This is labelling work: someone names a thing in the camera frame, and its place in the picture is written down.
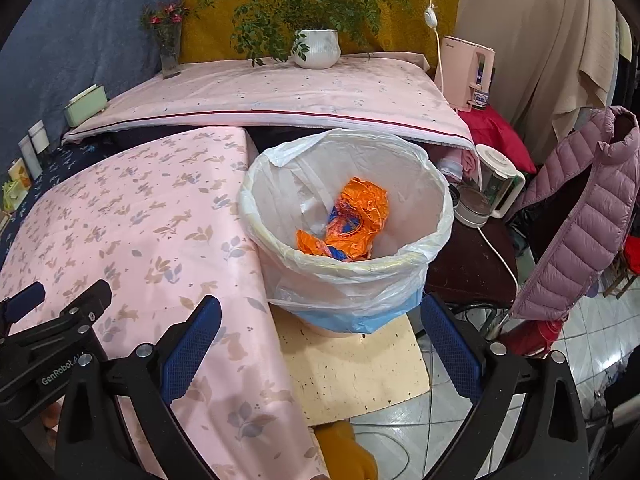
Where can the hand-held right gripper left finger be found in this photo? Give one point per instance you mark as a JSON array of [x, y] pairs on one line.
[[190, 350]]

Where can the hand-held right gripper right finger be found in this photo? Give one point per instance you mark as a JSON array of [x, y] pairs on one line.
[[452, 350]]

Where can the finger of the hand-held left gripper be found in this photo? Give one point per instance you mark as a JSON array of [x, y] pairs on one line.
[[22, 300], [85, 305]]

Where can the trash bin with white liner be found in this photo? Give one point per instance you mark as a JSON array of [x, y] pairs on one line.
[[415, 195]]

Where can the orange plastic bag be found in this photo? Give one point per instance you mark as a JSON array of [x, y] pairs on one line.
[[350, 220]]

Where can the red thermos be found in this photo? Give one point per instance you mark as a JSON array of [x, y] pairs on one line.
[[535, 337]]

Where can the blue plastic bag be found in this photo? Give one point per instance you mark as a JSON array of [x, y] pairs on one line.
[[360, 317]]

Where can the small green carton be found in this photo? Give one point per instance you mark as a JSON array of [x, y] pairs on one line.
[[12, 195]]

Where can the beige speckled board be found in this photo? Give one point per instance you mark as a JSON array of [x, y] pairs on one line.
[[350, 375]]

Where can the orange plush item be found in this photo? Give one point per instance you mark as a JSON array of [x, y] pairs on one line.
[[345, 452]]

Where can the short white jar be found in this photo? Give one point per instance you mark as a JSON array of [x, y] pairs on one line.
[[38, 137]]

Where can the white glass kettle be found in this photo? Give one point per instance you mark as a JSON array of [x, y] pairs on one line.
[[492, 185]]

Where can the pink puffer jacket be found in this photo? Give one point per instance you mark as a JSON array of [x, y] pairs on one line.
[[585, 210]]

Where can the green tissue box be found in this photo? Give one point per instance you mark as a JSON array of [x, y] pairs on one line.
[[85, 105]]

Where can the glass flower vase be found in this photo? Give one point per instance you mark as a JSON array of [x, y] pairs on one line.
[[170, 55]]

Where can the pale pink cloth red stripe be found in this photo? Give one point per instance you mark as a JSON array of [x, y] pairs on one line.
[[275, 95]]

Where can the pink electric kettle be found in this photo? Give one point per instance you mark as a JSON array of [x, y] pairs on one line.
[[462, 75]]

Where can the mustard yellow cloth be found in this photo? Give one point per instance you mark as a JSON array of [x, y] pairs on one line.
[[210, 30]]

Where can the beige curtain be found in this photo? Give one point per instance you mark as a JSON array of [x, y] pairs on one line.
[[530, 35]]

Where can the potted plant white ribbed pot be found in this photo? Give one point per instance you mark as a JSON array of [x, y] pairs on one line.
[[315, 47]]

